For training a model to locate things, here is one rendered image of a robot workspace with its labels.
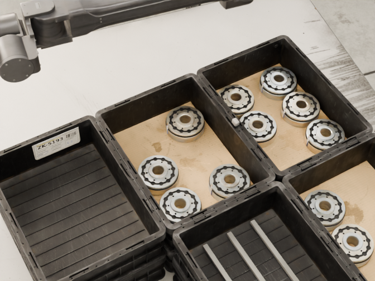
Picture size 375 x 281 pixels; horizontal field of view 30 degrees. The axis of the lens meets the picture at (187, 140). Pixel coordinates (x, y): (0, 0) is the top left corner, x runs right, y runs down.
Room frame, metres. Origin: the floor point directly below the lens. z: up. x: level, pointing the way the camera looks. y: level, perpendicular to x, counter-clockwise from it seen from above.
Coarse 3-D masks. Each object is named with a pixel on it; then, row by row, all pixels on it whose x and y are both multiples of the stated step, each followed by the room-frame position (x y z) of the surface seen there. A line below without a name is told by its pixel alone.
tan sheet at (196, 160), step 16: (128, 128) 1.16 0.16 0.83; (144, 128) 1.16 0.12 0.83; (160, 128) 1.17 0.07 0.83; (208, 128) 1.17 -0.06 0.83; (128, 144) 1.11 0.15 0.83; (144, 144) 1.11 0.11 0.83; (160, 144) 1.11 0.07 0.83; (176, 144) 1.11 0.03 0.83; (192, 144) 1.11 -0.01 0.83; (208, 144) 1.12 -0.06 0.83; (176, 160) 1.06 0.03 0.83; (192, 160) 1.06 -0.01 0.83; (208, 160) 1.07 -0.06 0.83; (224, 160) 1.07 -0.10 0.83; (192, 176) 1.01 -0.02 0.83; (208, 176) 1.02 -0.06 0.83; (208, 192) 0.97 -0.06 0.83
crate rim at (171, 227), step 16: (176, 80) 1.25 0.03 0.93; (144, 96) 1.19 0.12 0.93; (208, 96) 1.20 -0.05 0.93; (224, 112) 1.15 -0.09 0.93; (128, 160) 0.98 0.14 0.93; (256, 160) 1.00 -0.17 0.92; (272, 176) 0.95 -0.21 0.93; (144, 192) 0.89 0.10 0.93; (240, 192) 0.90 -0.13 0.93; (160, 208) 0.85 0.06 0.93; (208, 208) 0.86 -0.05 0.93; (176, 224) 0.81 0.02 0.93
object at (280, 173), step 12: (288, 36) 1.43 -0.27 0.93; (252, 48) 1.38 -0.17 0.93; (228, 60) 1.33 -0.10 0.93; (204, 84) 1.24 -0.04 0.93; (216, 96) 1.20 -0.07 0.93; (228, 108) 1.16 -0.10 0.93; (348, 108) 1.18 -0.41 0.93; (360, 120) 1.14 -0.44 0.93; (360, 132) 1.10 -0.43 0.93; (252, 144) 1.05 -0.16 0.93; (336, 144) 1.06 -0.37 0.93; (264, 156) 1.01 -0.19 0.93; (312, 156) 1.02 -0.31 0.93; (276, 168) 0.98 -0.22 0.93; (288, 168) 0.98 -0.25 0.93; (276, 180) 0.96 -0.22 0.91
